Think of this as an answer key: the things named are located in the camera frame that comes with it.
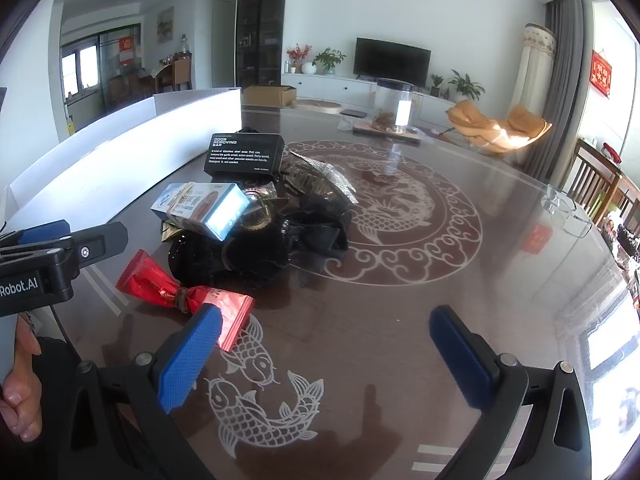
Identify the round beige stool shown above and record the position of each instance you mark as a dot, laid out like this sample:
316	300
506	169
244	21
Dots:
317	106

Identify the brown cardboard box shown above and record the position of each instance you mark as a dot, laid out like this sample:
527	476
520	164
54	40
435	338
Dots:
267	96

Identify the black velvet pouch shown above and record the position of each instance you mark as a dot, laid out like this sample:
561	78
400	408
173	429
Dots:
225	260

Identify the cream covered air conditioner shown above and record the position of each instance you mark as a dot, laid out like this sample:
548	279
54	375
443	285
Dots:
532	70

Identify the person's left hand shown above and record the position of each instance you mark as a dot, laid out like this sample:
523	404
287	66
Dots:
22	400

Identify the leafy green potted plant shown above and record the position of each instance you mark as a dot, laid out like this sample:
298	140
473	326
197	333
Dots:
329	60

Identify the small potted plant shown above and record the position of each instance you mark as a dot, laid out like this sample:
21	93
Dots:
436	84

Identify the framed wall painting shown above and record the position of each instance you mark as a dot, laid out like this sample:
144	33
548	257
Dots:
165	24

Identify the red flower bouquet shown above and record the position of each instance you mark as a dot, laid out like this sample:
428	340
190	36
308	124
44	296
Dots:
298	54

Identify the white television cabinet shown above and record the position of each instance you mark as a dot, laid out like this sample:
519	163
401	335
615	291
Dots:
330	87

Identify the clear jar black lid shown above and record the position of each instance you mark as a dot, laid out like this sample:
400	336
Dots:
392	107

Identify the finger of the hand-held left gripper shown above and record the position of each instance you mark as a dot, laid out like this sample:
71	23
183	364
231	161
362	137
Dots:
100	242
45	232

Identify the black television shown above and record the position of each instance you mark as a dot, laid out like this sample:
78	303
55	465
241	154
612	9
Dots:
392	60

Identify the gold foil packet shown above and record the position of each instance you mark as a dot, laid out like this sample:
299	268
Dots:
169	232

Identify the orange lounge chair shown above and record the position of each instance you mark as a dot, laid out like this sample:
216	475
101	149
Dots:
525	127
470	122

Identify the wooden slatted chair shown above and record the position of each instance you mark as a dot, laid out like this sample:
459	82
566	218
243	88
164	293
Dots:
592	180

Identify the pearl gold hair claw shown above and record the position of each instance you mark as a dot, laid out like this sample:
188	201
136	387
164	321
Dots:
262	215

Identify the white round vase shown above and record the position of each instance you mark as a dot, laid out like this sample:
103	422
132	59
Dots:
309	68

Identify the wooden dining chair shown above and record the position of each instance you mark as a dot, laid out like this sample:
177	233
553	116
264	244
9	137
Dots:
177	75

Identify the grey curtain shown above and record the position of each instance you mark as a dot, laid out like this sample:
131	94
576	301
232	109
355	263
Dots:
560	85

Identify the red round object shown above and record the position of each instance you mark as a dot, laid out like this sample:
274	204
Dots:
611	152

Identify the dark display cabinet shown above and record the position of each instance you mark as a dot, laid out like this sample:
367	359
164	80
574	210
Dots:
260	25

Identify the brown patterned desktop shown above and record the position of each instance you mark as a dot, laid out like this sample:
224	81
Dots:
410	270

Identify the red wall decoration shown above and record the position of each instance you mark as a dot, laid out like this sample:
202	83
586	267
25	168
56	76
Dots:
601	72

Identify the black cardboard box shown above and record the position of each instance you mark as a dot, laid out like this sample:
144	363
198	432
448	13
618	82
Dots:
242	152

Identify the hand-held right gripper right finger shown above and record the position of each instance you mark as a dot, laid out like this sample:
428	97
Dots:
457	355

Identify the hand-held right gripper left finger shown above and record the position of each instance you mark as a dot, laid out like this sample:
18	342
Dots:
192	352

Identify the red door poster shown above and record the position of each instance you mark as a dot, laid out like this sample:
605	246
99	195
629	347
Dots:
126	50

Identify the blue white cream box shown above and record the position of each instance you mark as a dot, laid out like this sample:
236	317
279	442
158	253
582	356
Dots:
200	207

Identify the clear patterned hair claw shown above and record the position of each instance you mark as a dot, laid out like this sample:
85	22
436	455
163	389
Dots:
320	175

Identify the red foil packet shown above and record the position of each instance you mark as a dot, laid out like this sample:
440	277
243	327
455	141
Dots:
147	280

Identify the glass bottle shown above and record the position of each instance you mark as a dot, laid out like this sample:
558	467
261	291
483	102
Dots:
185	46

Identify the window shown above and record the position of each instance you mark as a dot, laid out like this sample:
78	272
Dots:
80	70

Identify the clear plastic bag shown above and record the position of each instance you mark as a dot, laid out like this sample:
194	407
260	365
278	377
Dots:
352	122

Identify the white divider board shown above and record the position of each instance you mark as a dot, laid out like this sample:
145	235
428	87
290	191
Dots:
110	155

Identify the wooden board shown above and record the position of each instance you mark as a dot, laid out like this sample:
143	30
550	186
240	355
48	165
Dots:
385	137

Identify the large potted plant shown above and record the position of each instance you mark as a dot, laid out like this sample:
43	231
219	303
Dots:
465	85

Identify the clear glassware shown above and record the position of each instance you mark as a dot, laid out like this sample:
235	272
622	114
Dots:
567	212

